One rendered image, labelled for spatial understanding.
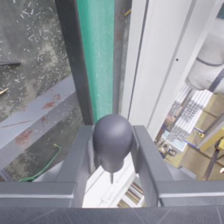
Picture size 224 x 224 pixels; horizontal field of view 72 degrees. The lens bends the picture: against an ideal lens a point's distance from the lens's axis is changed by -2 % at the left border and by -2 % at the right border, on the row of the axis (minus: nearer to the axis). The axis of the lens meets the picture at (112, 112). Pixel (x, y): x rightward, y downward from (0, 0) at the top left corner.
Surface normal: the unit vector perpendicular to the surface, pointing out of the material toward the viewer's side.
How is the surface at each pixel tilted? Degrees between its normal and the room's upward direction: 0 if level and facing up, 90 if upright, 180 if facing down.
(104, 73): 0
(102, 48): 0
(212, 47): 90
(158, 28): 90
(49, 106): 90
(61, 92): 90
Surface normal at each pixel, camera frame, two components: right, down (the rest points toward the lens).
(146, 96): -0.63, 0.62
